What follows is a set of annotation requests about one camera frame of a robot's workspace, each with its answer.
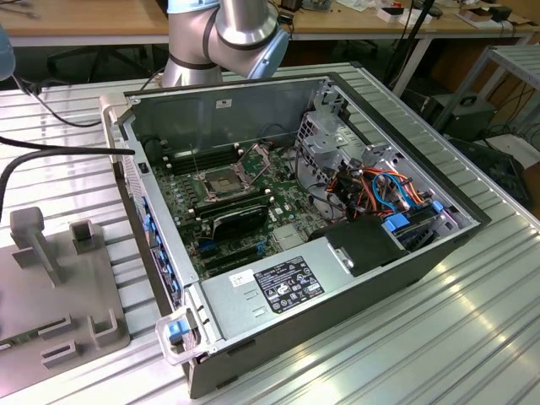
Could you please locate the black rating label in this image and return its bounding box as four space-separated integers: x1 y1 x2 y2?
252 255 327 314

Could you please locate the CPU socket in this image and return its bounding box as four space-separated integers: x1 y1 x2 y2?
195 165 255 200

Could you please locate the grey part rack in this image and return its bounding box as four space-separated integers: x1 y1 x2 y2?
0 206 132 400

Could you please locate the wooden desk with boxes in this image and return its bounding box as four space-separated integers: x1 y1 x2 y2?
278 0 540 99

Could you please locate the thin black cable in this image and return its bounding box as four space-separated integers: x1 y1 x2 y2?
11 74 103 128

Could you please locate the open black PC case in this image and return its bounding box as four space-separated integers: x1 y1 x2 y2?
99 71 493 400

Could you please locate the black disk bay cover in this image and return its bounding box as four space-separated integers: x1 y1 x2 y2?
307 214 411 278

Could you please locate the grey power supply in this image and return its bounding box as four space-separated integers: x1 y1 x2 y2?
200 235 356 343

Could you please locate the silver chipset heat sink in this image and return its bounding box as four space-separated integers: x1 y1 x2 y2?
272 225 308 251

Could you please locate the metal slat side table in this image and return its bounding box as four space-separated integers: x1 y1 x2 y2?
434 44 540 132

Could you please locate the hard disk in blue carrier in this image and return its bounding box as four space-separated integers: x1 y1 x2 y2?
381 205 445 255

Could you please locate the orange wire bundle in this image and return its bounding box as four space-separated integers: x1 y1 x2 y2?
327 166 432 213

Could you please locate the black office chair base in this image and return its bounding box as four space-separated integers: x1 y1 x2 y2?
45 41 149 84

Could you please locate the blue wire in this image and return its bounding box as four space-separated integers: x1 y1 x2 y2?
372 170 413 212

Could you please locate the white box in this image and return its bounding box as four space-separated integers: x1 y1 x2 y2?
376 6 432 25

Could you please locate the black box with handle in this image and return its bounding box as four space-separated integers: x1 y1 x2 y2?
438 94 497 143

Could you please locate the green motherboard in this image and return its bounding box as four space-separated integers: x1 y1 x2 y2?
149 143 334 282

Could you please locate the green circuit board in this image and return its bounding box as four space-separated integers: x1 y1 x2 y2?
0 332 42 348

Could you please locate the small white sticker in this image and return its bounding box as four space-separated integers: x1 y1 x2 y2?
229 269 257 289

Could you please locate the black expansion slot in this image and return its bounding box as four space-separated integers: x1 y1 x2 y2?
198 240 259 265
204 251 263 276

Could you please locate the rear port panel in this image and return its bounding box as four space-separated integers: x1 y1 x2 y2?
140 197 186 305

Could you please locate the black bag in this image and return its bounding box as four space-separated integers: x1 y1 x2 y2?
450 138 533 208

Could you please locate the black curved fan shroud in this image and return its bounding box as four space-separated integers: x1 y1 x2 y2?
210 203 269 242

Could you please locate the black RAM slot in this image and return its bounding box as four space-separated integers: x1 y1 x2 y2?
167 150 245 175
194 197 272 221
190 189 271 212
163 143 238 164

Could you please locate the black wire bundle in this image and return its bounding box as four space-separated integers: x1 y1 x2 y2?
294 143 354 221

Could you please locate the metal socket cover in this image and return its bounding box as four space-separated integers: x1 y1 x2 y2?
237 143 273 183

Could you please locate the metal drive cage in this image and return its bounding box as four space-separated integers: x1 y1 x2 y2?
294 110 369 212

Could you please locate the thick black cable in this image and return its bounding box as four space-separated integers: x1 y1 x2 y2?
0 135 137 223

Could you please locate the clear latch with blue clip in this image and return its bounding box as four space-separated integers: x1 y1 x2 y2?
154 309 212 366

